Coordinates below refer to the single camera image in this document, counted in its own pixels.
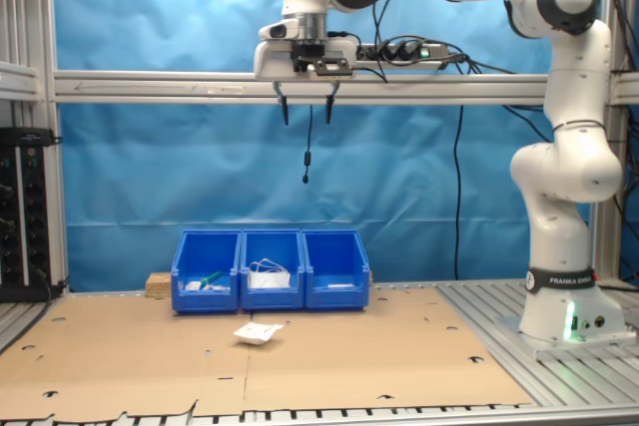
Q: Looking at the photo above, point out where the blue bin with masks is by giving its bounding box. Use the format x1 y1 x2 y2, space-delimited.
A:
239 228 306 311

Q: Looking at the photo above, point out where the brown cardboard sheet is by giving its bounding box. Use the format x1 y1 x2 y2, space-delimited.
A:
0 285 533 423

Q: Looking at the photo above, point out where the aluminium frame post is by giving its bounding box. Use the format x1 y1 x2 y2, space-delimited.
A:
0 0 71 297
593 0 639 282

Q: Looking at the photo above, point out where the blue bin with cotton packets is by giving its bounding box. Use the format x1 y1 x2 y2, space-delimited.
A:
302 228 373 311

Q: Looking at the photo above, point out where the horizontal aluminium beam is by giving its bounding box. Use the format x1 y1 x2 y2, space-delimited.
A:
52 69 639 108

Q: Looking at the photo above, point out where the stack of white face masks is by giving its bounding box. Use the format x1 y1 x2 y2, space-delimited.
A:
248 258 293 291

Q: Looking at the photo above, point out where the hanging black cable with ferrite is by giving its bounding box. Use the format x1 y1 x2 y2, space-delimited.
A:
302 105 315 186

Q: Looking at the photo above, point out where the chipboard wood block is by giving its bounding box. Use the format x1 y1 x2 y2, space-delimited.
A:
146 271 175 300

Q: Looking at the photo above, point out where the black camera cable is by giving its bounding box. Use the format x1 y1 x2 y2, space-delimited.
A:
371 0 428 84

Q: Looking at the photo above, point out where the black electronics rack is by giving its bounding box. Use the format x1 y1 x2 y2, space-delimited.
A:
0 126 64 303

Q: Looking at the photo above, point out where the blue bin with syringes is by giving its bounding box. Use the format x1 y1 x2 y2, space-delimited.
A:
171 229 243 315

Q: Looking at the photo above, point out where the long hanging black cable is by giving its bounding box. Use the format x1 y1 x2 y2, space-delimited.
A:
452 105 465 281

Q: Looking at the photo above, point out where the aluminium side rail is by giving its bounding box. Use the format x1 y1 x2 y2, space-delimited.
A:
0 60 42 101

